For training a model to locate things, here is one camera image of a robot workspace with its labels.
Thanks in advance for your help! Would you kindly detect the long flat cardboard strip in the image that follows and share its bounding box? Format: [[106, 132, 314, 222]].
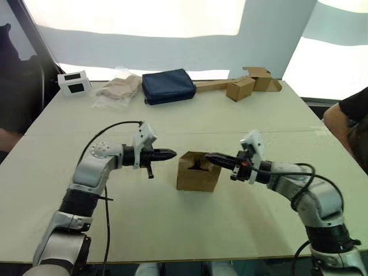
[[195, 78, 241, 94]]

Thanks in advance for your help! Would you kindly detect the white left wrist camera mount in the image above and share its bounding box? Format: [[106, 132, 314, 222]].
[[132, 120, 158, 170]]

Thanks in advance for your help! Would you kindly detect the small cardboard box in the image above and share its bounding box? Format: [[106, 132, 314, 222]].
[[225, 76, 257, 102], [175, 150, 223, 193]]

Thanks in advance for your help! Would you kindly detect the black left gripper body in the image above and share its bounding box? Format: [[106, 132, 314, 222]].
[[139, 150, 158, 180]]

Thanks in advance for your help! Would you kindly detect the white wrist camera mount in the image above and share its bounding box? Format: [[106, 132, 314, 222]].
[[239, 129, 265, 185], [132, 120, 158, 170]]

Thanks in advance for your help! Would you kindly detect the small closed cardboard box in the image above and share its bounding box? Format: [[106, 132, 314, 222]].
[[225, 76, 257, 102]]

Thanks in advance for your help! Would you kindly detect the navy blue fabric pouch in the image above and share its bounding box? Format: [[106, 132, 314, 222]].
[[141, 68, 197, 106]]

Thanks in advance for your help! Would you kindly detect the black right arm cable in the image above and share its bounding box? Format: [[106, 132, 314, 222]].
[[251, 163, 345, 276]]

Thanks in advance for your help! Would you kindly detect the person in black shirt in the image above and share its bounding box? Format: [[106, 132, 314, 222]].
[[338, 86, 368, 177]]

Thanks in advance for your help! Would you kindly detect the clear bag with beige cloth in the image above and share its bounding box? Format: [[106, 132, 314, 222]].
[[91, 66, 143, 110]]

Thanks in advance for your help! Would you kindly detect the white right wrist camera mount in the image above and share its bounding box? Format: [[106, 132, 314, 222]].
[[239, 129, 265, 185]]

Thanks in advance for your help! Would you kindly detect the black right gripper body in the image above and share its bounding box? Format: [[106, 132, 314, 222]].
[[230, 149, 255, 182]]

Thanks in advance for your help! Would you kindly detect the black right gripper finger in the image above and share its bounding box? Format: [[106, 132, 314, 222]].
[[204, 153, 240, 163], [209, 159, 239, 171]]

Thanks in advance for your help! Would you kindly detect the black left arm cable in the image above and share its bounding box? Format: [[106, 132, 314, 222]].
[[78, 120, 144, 276]]

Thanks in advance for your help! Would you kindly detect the unfolded cardboard box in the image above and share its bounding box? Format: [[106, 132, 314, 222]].
[[241, 66, 283, 93]]

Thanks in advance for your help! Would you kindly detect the person in dark clothes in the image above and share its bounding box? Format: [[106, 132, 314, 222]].
[[0, 22, 63, 136]]

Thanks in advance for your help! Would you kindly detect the white box with black squares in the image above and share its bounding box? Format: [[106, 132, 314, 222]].
[[57, 70, 93, 98]]

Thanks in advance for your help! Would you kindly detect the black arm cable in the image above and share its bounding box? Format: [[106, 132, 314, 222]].
[[251, 163, 345, 276], [78, 120, 144, 276]]

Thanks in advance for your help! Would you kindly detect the pale grey rounded shape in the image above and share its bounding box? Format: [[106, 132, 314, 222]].
[[135, 262, 160, 276]]

